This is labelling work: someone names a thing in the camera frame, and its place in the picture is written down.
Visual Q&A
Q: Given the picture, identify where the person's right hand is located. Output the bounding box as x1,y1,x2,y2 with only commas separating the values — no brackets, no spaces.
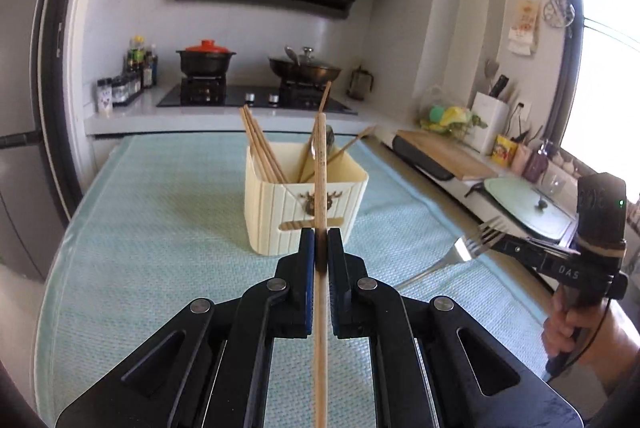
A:
542,295,640,376

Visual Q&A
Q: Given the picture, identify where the grey refrigerator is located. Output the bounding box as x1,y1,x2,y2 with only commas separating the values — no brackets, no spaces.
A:
0,0,76,283

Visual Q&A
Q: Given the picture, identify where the red clay pot lid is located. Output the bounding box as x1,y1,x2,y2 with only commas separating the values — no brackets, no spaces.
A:
186,40,227,55

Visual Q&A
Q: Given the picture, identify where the black tray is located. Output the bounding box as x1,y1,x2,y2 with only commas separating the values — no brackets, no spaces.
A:
391,134,456,181

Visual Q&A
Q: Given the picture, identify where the hanging wire trivet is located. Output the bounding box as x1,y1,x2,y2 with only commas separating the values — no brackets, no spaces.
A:
542,0,576,28

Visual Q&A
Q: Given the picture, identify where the dark metal wok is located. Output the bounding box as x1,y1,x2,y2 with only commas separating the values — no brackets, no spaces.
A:
267,55,343,84

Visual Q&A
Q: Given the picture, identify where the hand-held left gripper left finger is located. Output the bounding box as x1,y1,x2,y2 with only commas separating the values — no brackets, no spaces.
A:
55,228,317,428

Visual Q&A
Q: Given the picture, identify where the wooden cutting board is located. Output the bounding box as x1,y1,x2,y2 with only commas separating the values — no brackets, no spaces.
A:
397,129,501,181

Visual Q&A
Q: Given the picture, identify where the kitchen window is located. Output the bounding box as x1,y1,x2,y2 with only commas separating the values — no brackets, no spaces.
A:
560,0,640,209

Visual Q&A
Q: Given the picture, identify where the metal spoon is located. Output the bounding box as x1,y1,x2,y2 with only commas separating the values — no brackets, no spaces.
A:
310,125,336,161

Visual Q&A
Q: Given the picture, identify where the yellow snack packet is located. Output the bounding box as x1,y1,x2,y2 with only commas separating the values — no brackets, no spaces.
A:
494,135,519,167

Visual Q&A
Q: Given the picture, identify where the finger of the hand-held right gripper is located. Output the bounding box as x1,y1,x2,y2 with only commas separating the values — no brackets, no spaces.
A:
490,232,583,259

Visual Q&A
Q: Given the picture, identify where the metal fork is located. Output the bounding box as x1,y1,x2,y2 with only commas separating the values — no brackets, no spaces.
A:
400,215,508,289

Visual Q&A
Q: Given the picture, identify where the wall calendar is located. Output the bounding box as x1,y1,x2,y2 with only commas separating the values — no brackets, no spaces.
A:
509,0,543,54

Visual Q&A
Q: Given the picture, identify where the white knife block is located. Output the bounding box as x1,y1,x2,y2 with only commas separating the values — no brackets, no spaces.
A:
470,92,510,155

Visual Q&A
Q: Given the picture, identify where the black gas stove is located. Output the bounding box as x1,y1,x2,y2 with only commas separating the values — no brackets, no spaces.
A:
156,75,358,115

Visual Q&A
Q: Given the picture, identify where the glass wok lid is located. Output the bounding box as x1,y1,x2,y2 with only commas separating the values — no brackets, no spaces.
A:
295,48,332,69

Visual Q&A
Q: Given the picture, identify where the black clay pot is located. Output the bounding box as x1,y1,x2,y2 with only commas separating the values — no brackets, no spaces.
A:
176,50,237,77

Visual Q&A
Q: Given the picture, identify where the teal woven table mat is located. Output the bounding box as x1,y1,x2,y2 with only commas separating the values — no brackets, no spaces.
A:
37,130,556,428

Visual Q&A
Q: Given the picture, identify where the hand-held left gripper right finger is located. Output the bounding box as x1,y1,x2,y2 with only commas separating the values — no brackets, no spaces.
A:
327,228,586,428

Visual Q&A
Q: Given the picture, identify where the brown glass pitcher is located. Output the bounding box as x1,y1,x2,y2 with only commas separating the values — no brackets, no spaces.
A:
348,66,375,101

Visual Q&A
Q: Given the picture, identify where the row of spice jars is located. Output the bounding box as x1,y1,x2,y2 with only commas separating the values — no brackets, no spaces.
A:
97,75,143,113

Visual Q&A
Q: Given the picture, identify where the yellow-capped sauce bottle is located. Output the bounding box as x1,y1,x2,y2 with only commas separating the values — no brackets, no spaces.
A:
126,36,146,76

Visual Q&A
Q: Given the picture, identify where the green electric griddle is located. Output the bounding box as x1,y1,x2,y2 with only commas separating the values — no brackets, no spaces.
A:
465,177,578,243

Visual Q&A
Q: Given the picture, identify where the dark sauce bottle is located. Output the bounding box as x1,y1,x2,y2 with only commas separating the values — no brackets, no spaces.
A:
144,42,159,87

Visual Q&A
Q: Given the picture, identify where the plastic bag with yellow contents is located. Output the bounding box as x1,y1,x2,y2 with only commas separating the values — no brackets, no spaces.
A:
419,85,488,143

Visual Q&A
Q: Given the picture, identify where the white ribbed utensil holder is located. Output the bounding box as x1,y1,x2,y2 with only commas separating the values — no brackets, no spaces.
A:
244,143,370,256

